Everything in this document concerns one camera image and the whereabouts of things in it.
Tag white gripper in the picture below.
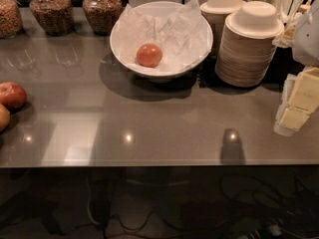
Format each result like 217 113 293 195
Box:
274 0 319 136

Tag orange-red apple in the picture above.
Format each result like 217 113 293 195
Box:
137 43 162 68

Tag white ceramic bowl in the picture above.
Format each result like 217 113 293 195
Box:
109 0 214 83

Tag red apple on table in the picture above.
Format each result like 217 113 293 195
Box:
0 82 27 111

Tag yellow-green apple at edge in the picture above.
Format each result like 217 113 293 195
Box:
0 104 10 131

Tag rear stack paper bowls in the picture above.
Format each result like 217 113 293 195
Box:
200 0 243 57

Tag white paper liner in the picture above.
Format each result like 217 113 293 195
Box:
113 0 212 73

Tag right glass jar of grains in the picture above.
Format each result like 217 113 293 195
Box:
82 0 123 36

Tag glass jar of grains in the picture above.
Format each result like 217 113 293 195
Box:
29 0 74 36
82 0 123 36

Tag middle glass jar of grains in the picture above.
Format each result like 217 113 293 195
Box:
29 0 74 36

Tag left glass jar of cereal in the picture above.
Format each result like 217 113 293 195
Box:
0 0 23 39

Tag white cable under table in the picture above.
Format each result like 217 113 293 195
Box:
85 176 103 227

